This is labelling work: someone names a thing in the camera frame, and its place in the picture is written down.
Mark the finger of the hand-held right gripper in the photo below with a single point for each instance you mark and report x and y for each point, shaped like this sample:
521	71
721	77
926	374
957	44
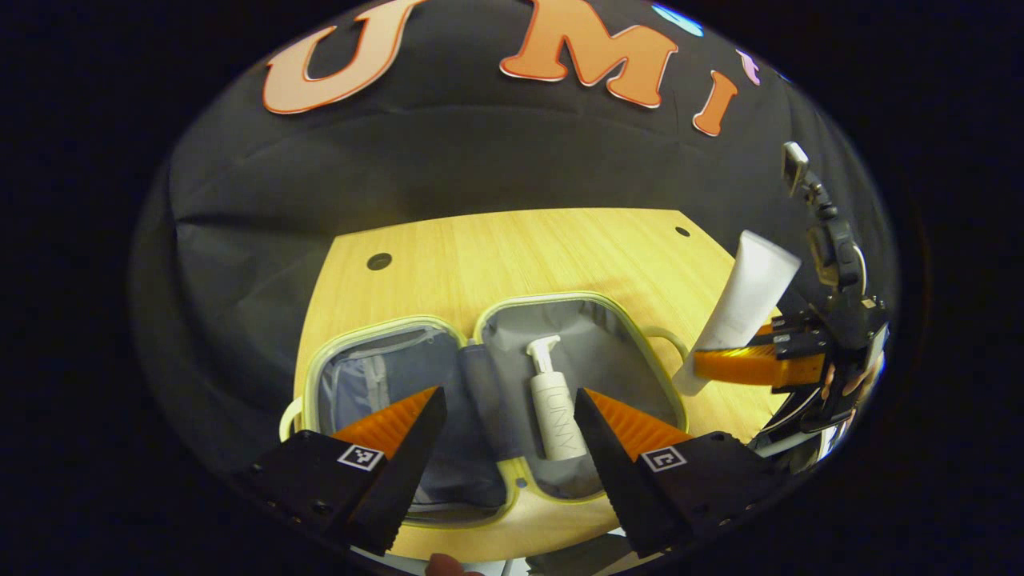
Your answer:
800	340
744	366

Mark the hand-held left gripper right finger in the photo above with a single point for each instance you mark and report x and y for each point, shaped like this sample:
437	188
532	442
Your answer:
616	480

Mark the white pump bottle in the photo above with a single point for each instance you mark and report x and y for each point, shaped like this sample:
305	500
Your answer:
556	416

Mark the white squeeze tube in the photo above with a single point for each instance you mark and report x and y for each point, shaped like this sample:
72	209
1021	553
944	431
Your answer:
752	296

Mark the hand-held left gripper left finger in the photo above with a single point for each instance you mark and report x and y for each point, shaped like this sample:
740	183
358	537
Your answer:
408	472

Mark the small yellow suitcase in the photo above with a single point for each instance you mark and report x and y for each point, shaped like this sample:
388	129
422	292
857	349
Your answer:
608	360

